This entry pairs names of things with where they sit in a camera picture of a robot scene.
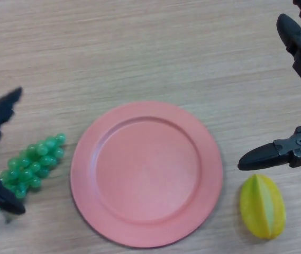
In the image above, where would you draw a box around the green grapes bunch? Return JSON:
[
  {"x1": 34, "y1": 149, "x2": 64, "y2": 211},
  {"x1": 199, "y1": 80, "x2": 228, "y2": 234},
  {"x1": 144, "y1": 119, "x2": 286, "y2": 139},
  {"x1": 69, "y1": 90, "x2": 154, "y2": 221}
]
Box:
[{"x1": 0, "y1": 133, "x2": 67, "y2": 214}]

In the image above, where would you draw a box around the pink round plate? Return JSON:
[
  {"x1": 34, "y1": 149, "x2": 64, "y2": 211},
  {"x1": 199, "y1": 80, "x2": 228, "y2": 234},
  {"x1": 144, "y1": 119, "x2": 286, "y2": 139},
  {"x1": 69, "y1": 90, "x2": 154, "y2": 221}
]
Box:
[{"x1": 70, "y1": 101, "x2": 224, "y2": 249}]

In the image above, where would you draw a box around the yellow green starfruit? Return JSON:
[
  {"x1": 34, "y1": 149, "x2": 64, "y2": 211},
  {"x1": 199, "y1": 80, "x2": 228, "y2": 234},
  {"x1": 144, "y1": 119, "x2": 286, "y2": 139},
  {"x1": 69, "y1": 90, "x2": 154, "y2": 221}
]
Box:
[{"x1": 240, "y1": 174, "x2": 286, "y2": 240}]

